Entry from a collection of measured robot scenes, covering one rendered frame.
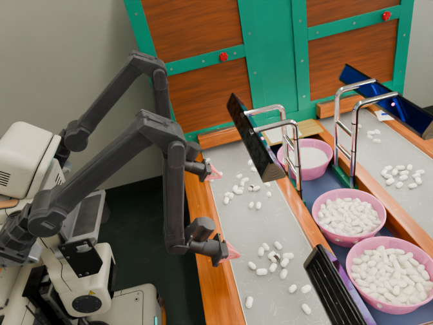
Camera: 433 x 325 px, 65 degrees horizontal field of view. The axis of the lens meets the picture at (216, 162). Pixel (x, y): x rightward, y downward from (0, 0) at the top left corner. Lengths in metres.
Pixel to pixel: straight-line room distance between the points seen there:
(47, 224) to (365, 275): 0.97
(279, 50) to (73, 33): 1.40
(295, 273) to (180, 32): 1.15
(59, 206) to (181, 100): 1.03
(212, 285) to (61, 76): 1.90
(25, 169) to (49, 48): 1.65
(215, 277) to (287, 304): 0.26
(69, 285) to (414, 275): 1.14
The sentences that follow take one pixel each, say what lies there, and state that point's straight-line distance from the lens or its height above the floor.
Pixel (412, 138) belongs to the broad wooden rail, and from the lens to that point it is 1.86.
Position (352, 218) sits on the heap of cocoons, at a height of 0.74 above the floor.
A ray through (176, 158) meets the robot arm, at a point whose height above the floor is 1.32.
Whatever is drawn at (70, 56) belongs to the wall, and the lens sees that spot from 2.61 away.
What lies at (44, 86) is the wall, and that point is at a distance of 2.72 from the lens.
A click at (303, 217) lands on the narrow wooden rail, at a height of 0.76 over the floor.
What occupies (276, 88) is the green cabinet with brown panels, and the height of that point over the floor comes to 1.00.
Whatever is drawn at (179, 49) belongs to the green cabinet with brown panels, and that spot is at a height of 1.32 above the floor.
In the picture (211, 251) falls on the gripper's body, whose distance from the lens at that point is 1.15.
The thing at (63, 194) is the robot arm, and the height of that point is 1.29.
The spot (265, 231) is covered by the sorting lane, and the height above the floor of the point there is 0.74.
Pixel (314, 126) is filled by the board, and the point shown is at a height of 0.78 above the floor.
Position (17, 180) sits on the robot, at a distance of 1.09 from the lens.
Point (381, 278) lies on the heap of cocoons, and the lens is 1.26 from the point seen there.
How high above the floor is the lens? 1.75
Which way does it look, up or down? 34 degrees down
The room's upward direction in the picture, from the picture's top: 13 degrees counter-clockwise
